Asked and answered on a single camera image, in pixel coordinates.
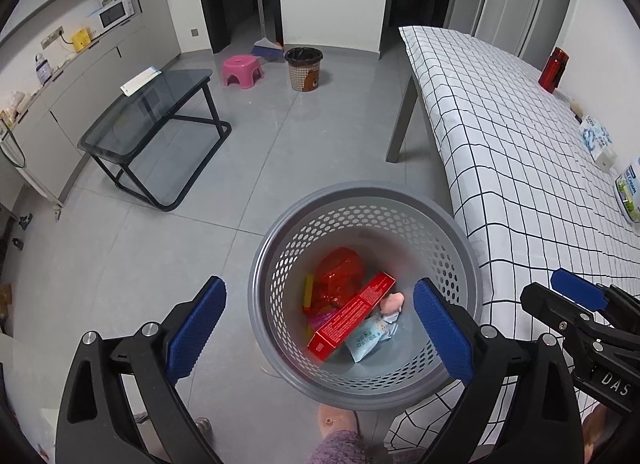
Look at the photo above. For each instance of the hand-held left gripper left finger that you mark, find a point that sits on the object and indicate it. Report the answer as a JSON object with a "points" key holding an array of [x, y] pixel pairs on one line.
{"points": [[195, 329]]}

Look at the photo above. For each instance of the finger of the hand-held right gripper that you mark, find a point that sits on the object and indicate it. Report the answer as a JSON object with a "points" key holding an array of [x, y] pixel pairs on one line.
{"points": [[577, 289], [547, 306]]}

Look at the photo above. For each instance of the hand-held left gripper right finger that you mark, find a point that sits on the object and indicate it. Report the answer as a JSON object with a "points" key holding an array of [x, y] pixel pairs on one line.
{"points": [[442, 329]]}

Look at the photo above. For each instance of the small pale pink object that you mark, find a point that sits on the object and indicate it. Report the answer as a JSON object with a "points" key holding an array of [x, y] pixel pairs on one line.
{"points": [[393, 303]]}

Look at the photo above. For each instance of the light blue wet wipes packet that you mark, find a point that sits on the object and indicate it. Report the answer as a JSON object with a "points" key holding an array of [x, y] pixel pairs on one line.
{"points": [[365, 341]]}

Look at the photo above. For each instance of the red toothpaste box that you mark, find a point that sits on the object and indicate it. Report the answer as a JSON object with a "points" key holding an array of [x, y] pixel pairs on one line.
{"points": [[350, 319]]}

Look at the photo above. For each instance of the red plastic bag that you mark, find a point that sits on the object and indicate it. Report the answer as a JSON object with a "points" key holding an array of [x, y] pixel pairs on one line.
{"points": [[340, 274]]}

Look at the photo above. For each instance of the grey perforated plastic basket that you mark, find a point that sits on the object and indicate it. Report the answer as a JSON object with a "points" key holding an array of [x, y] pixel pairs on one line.
{"points": [[300, 224]]}

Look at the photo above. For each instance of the person's left foot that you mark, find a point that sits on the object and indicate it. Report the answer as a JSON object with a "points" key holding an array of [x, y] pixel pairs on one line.
{"points": [[202, 431]]}

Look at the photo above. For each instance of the person's foot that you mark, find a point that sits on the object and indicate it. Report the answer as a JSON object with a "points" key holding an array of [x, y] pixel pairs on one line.
{"points": [[336, 419], [202, 431]]}

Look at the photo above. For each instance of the white cream powder jar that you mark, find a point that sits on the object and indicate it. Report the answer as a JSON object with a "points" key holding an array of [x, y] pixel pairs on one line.
{"points": [[631, 189]]}

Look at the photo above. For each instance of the small white box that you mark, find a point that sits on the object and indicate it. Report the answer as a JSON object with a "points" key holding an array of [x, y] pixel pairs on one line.
{"points": [[606, 159]]}

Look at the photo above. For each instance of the person's right foot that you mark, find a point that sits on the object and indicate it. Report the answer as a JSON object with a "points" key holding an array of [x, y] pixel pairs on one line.
{"points": [[336, 419]]}

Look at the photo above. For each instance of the blue white tissue pack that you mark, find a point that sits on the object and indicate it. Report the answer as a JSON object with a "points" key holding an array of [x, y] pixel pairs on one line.
{"points": [[595, 133]]}

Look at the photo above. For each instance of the black white checkered tablecloth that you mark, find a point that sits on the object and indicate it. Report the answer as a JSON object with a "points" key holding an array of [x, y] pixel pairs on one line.
{"points": [[500, 143]]}

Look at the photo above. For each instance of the red water bottle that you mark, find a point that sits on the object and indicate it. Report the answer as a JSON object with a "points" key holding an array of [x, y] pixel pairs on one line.
{"points": [[552, 71]]}

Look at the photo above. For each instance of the dark glass coffee table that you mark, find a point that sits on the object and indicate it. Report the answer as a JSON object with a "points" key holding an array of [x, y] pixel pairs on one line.
{"points": [[145, 113]]}

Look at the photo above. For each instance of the pink plastic stool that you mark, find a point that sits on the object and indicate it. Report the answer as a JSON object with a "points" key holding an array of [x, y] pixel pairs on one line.
{"points": [[242, 68]]}

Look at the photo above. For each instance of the grey built-in cabinet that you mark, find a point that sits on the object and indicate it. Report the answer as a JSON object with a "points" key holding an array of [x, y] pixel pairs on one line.
{"points": [[65, 88]]}

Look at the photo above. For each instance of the brown waste bin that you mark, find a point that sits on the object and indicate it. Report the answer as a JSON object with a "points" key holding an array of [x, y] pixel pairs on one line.
{"points": [[303, 71]]}

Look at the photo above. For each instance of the clear bottle with blue label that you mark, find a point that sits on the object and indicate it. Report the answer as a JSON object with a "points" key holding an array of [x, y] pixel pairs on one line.
{"points": [[42, 68]]}

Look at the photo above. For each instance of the small yellow box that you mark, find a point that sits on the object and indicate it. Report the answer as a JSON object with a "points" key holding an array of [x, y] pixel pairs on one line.
{"points": [[80, 40]]}

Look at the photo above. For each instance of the white microwave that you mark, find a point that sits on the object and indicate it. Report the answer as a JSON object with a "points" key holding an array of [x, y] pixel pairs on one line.
{"points": [[115, 13]]}

